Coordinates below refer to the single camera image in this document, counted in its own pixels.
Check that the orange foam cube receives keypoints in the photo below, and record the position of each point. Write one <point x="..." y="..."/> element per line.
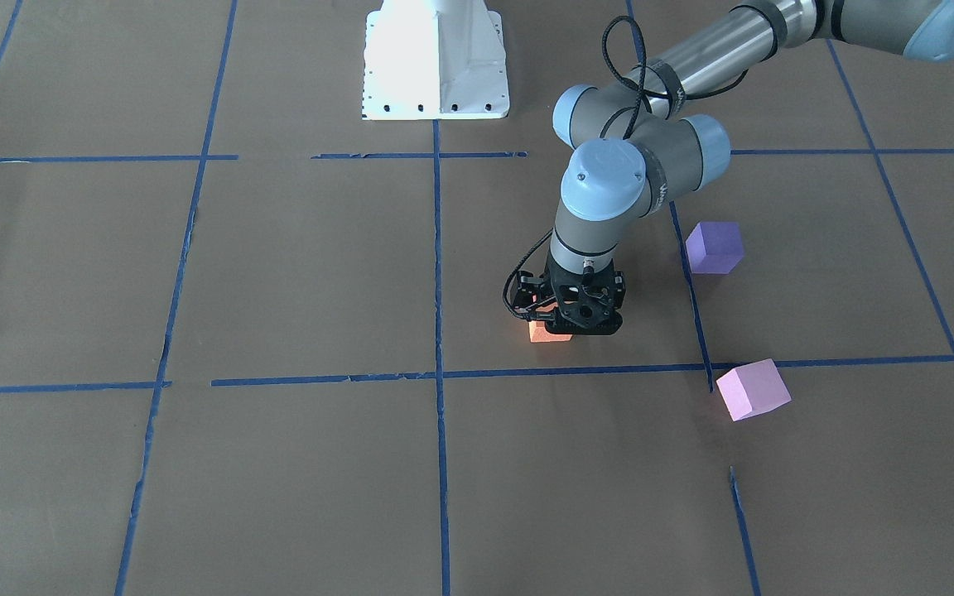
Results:
<point x="539" y="334"/>

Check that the brown paper table mat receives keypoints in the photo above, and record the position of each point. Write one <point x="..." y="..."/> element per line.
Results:
<point x="251" y="344"/>

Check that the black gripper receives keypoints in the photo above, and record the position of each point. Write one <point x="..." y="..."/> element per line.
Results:
<point x="537" y="300"/>

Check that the white pedestal column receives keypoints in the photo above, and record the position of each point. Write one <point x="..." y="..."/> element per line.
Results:
<point x="434" y="60"/>

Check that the pink foam cube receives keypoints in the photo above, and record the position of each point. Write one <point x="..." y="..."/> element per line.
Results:
<point x="753" y="389"/>

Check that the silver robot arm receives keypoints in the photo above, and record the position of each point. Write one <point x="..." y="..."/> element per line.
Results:
<point x="633" y="152"/>

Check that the purple foam cube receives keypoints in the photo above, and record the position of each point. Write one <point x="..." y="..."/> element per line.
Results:
<point x="715" y="247"/>

